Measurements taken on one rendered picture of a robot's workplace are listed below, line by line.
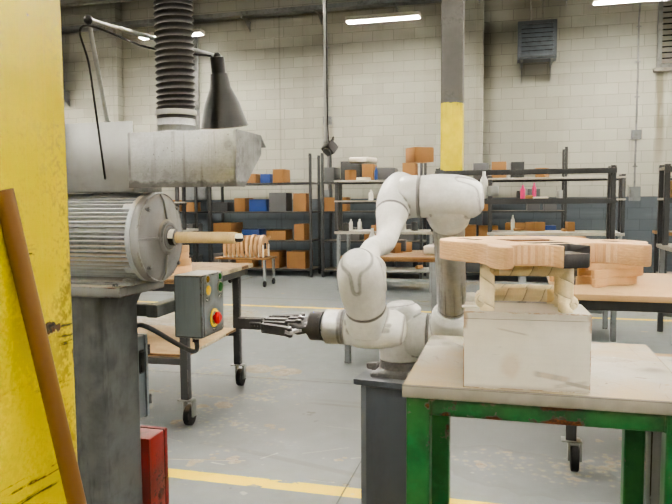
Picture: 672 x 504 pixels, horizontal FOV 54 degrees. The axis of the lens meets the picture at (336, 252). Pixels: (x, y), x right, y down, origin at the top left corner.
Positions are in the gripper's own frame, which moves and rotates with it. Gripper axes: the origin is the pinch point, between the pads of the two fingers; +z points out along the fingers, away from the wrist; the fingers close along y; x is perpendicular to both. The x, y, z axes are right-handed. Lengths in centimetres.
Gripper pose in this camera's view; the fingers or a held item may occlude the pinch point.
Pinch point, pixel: (251, 323)
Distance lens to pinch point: 178.7
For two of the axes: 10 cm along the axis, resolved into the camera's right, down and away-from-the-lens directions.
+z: -9.7, -0.1, 2.5
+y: 2.5, -2.3, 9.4
